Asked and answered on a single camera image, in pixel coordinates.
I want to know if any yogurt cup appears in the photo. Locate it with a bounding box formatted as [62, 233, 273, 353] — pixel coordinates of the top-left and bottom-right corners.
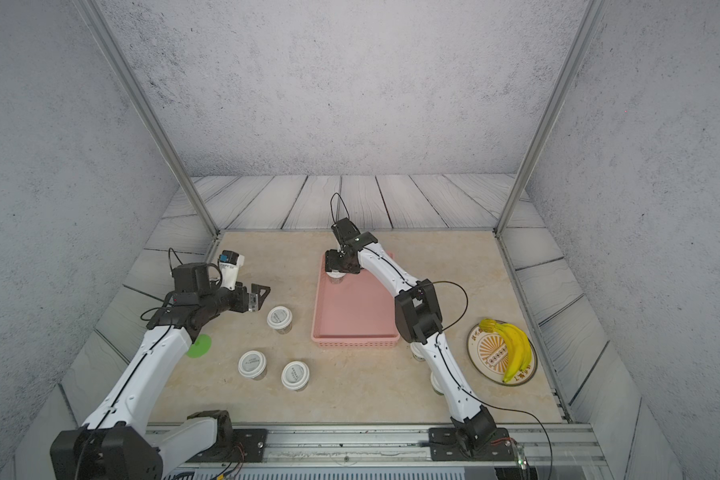
[238, 350, 267, 381]
[281, 360, 310, 392]
[409, 343, 425, 362]
[430, 372, 444, 396]
[327, 271, 346, 284]
[267, 305, 293, 334]

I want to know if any pink perforated plastic basket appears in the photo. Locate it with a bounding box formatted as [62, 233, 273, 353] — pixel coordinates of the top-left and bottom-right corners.
[311, 269, 400, 348]

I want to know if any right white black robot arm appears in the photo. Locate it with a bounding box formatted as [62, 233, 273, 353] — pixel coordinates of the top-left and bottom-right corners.
[325, 218, 498, 458]

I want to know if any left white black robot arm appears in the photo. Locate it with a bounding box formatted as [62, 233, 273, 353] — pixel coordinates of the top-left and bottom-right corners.
[50, 250, 271, 479]

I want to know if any green plastic cup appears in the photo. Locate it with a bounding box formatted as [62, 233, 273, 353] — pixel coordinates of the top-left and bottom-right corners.
[186, 334, 212, 359]

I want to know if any orange patterned plate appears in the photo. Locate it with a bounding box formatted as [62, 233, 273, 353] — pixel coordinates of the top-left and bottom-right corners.
[467, 325, 538, 387]

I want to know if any yellow banana bunch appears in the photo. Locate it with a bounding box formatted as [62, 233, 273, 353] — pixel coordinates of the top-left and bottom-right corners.
[479, 318, 533, 383]

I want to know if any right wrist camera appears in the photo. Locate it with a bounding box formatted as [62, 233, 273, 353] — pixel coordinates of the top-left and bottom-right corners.
[331, 218, 361, 246]

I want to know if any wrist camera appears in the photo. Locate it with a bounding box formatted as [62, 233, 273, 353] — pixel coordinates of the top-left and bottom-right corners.
[331, 218, 361, 246]
[217, 250, 245, 291]

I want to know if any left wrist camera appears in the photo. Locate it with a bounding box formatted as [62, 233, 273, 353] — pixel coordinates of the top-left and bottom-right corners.
[217, 250, 245, 291]

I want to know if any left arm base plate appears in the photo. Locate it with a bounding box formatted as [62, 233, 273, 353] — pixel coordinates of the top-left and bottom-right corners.
[189, 427, 268, 466]

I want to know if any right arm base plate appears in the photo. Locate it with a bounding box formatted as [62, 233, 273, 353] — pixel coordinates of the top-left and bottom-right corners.
[423, 427, 516, 462]

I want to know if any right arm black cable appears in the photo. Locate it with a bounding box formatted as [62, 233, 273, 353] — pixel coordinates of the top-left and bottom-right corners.
[329, 192, 554, 480]

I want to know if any aluminium front rail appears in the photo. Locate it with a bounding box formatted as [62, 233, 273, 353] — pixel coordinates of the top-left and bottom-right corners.
[83, 422, 613, 480]

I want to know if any left aluminium frame post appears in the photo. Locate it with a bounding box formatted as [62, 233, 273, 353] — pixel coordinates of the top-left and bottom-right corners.
[74, 0, 220, 239]

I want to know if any aluminium frame post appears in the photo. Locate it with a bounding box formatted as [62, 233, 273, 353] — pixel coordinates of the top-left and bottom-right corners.
[494, 0, 607, 239]
[74, 0, 220, 239]

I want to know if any right aluminium frame post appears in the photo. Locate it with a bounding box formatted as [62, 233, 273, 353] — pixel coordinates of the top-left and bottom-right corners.
[494, 0, 607, 239]

